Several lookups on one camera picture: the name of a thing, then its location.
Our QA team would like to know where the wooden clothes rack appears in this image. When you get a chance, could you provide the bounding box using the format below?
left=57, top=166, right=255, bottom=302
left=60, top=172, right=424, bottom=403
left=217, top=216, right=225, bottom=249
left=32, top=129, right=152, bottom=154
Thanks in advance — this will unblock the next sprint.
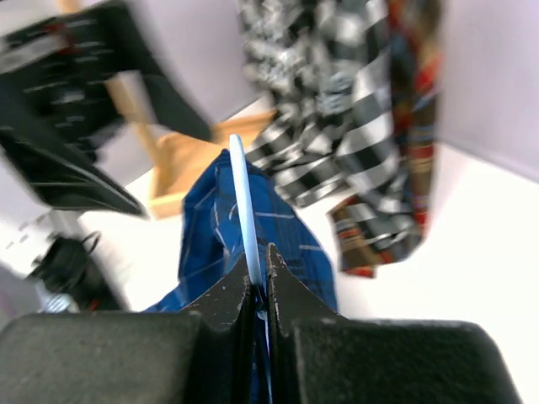
left=58, top=1, right=273, bottom=219

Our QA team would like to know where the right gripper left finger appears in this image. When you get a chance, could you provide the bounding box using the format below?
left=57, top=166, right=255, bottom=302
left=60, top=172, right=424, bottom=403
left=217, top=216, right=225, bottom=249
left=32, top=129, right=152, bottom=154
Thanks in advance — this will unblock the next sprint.
left=1, top=260, right=255, bottom=403

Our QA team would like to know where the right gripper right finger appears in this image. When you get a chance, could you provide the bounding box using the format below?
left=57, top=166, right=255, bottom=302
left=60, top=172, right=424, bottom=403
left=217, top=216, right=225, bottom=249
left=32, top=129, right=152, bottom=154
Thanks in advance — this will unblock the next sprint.
left=266, top=245, right=520, bottom=404

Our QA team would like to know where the red brown plaid shirt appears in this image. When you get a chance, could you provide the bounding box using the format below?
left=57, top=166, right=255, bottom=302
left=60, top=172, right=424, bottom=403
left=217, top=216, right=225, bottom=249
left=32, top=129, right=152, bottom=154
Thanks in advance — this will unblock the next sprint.
left=330, top=1, right=442, bottom=278

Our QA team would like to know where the blue plaid shirt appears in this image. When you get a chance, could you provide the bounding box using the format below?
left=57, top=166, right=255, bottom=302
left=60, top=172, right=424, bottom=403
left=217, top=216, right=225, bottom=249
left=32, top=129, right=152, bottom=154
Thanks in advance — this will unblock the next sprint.
left=152, top=151, right=339, bottom=403

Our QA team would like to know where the light blue wire hanger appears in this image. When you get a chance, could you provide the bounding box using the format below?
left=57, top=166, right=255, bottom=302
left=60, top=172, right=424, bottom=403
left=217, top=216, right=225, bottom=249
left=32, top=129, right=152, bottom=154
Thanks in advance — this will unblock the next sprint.
left=229, top=134, right=273, bottom=403

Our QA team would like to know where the black white checkered shirt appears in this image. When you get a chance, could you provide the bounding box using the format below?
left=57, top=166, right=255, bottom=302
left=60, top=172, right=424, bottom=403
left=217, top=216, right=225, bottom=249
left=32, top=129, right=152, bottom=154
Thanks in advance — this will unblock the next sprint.
left=237, top=0, right=426, bottom=253

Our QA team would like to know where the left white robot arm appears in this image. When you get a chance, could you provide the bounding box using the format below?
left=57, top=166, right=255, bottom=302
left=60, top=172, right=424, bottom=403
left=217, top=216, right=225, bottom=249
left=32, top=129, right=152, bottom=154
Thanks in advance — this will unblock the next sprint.
left=1, top=1, right=211, bottom=222

